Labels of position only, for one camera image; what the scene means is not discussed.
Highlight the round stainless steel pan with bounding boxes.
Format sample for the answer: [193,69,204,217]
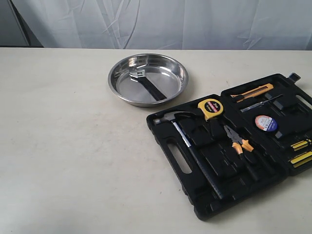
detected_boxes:
[108,53,189,107]

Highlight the yellow utility knife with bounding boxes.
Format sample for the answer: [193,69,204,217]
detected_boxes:
[230,83,274,102]

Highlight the black plastic tool case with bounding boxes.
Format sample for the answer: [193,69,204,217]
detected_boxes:
[146,73,312,220]

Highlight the yellow tape measure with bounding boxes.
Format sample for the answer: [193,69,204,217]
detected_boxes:
[197,98,224,121]

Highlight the yellow-black screwdriver upper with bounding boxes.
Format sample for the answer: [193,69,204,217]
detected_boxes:
[291,138,312,151]

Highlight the yellow-black screwdriver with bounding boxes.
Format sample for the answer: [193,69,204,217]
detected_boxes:
[291,138,312,151]
[290,151,312,168]

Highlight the steel claw hammer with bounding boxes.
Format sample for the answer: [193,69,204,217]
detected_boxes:
[153,111,226,199]

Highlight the yellow-handled pliers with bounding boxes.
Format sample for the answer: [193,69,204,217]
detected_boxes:
[224,125,260,182]

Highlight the white backdrop curtain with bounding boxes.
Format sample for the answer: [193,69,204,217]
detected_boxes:
[13,0,312,50]

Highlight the adjustable wrench black handle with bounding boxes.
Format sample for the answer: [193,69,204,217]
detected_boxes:
[129,70,167,101]

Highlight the black electrical tape roll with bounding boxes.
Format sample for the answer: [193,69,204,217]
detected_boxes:
[254,115,278,132]

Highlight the voltage tester screwdriver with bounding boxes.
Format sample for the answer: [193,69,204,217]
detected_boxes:
[240,94,283,113]

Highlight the yellow-black screwdriver lower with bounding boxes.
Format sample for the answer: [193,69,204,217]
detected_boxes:
[290,151,312,168]

